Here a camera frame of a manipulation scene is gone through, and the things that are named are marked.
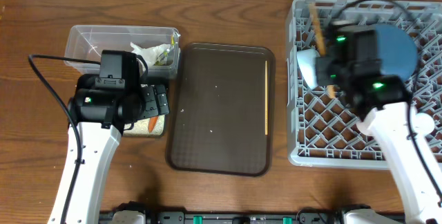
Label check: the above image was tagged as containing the dark brown serving tray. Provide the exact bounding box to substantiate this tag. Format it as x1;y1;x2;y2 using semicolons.
166;43;275;177

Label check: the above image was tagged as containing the black waste tray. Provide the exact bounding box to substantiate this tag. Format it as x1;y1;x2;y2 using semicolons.
68;73;171;138

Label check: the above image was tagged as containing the grey dishwasher rack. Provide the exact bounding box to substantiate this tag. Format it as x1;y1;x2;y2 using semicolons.
285;0;441;169

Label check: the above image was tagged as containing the yellow green snack wrapper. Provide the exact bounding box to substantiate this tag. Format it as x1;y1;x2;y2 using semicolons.
155;32;180;66

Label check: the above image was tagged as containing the orange carrot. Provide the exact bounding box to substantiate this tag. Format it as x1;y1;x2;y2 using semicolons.
148;116;158;133

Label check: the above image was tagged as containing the white napkin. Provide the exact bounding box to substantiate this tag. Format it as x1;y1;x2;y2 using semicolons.
131;43;158;66

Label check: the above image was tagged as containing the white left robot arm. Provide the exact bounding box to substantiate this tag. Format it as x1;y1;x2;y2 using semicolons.
48;50;169;223

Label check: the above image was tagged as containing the clear plastic bin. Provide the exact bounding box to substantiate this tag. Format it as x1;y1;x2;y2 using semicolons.
64;25;180;80

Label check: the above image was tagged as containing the wooden chopstick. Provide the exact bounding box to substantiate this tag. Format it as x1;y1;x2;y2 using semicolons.
265;60;269;136
309;3;336;99

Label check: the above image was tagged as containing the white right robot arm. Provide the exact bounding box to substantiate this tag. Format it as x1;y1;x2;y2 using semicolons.
315;21;441;223

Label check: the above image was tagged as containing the light blue rice bowl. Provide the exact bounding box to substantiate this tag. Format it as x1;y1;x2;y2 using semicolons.
296;48;320;89

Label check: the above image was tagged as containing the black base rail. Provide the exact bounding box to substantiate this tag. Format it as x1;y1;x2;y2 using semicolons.
98;201;405;224

